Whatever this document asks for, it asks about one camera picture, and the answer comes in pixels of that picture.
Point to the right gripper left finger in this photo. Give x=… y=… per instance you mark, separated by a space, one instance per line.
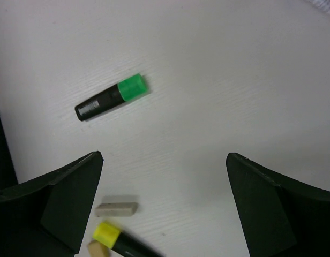
x=48 y=215

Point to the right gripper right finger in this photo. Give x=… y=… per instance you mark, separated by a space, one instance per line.
x=280 y=216

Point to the small tan eraser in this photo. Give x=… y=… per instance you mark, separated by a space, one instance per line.
x=97 y=249

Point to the long beige eraser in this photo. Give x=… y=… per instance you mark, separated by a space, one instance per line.
x=116 y=209

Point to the black two-slot container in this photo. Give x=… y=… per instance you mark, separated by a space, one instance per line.
x=7 y=173

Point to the yellow cap highlighter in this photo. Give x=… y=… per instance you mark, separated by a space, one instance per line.
x=122 y=242

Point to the green cap highlighter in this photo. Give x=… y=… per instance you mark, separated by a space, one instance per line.
x=112 y=97

